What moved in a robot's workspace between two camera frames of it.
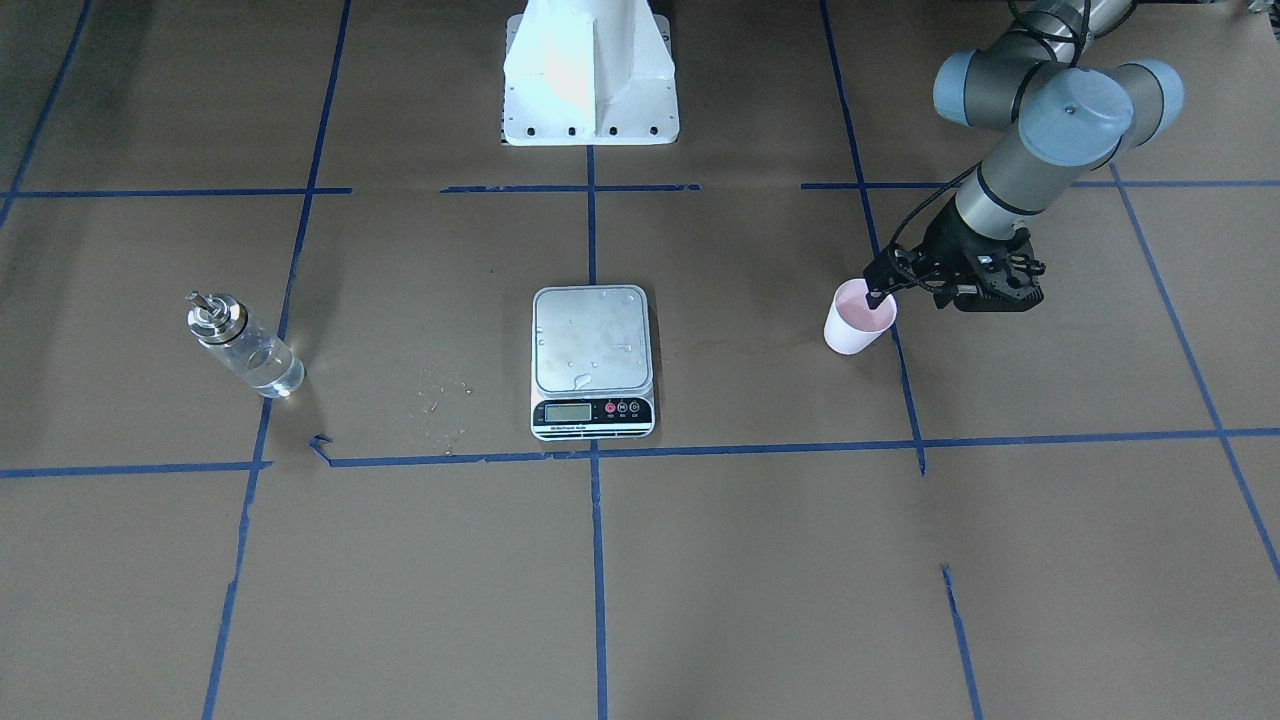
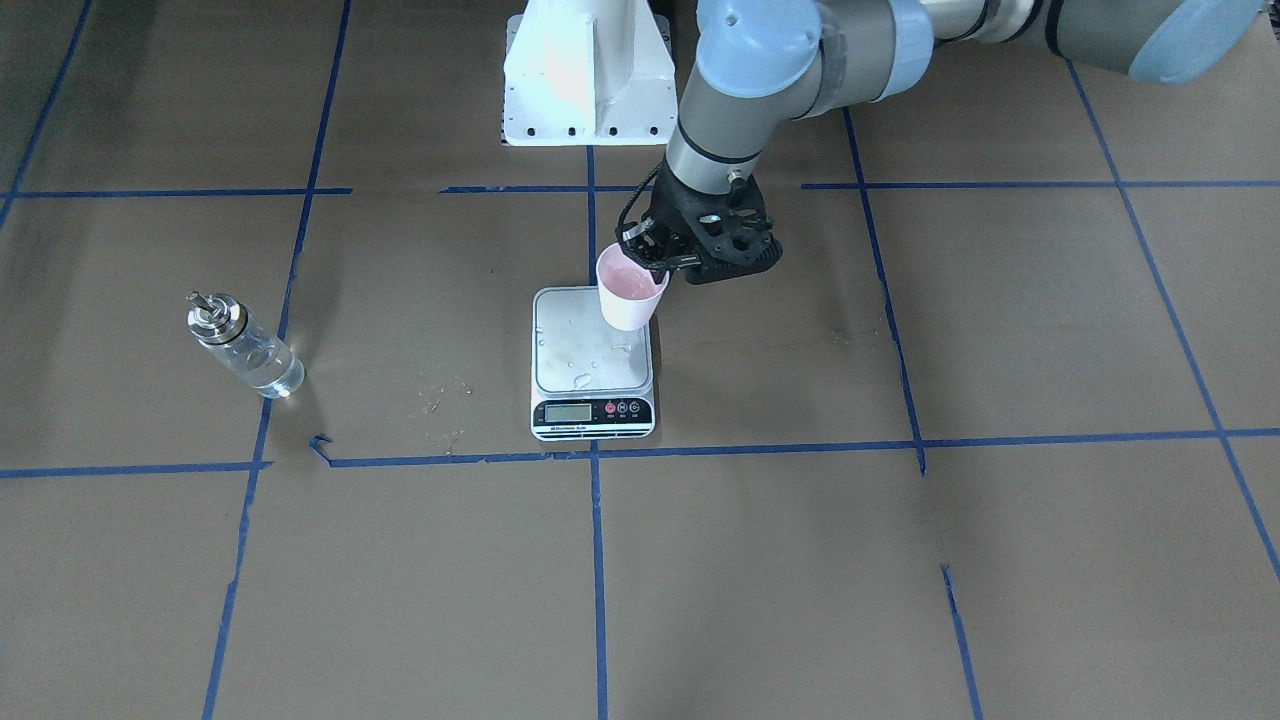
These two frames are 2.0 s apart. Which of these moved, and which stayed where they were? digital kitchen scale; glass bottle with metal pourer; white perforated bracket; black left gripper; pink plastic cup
Moved: black left gripper; pink plastic cup
Stayed: digital kitchen scale; white perforated bracket; glass bottle with metal pourer
